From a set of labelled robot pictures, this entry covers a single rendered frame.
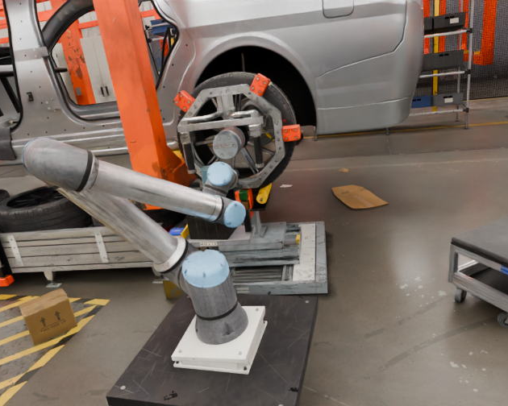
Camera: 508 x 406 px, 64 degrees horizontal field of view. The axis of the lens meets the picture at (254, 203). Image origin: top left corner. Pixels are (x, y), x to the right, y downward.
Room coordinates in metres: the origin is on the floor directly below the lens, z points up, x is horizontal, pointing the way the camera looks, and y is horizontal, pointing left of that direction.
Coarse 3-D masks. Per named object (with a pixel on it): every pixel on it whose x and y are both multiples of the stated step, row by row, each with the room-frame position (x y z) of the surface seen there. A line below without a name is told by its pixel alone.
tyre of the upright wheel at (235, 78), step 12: (228, 72) 2.38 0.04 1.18; (240, 72) 2.28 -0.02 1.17; (204, 84) 2.22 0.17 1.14; (216, 84) 2.20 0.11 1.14; (228, 84) 2.19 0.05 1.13; (240, 84) 2.18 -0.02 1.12; (192, 96) 2.23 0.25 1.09; (264, 96) 2.16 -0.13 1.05; (276, 96) 2.15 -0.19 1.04; (288, 108) 2.18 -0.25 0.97; (180, 120) 2.25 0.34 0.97; (288, 120) 2.14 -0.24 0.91; (180, 144) 2.25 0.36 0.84; (288, 144) 2.14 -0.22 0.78; (288, 156) 2.14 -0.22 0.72; (276, 168) 2.15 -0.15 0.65; (264, 180) 2.17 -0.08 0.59
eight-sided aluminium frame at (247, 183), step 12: (204, 96) 2.13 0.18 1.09; (252, 96) 2.09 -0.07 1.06; (192, 108) 2.15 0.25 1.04; (264, 108) 2.08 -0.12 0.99; (276, 108) 2.10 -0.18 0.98; (276, 120) 2.06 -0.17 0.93; (180, 132) 2.16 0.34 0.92; (276, 132) 2.07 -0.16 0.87; (192, 144) 2.21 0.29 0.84; (276, 144) 2.07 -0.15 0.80; (276, 156) 2.07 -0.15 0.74; (264, 168) 2.08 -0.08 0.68; (240, 180) 2.15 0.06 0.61; (252, 180) 2.10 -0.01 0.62
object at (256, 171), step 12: (240, 96) 2.20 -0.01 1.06; (204, 108) 2.35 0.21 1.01; (216, 108) 2.23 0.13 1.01; (240, 108) 2.22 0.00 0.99; (264, 132) 2.18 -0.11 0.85; (204, 144) 2.42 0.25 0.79; (252, 144) 2.20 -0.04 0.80; (204, 156) 2.31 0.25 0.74; (240, 168) 2.41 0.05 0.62; (252, 168) 2.20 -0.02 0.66
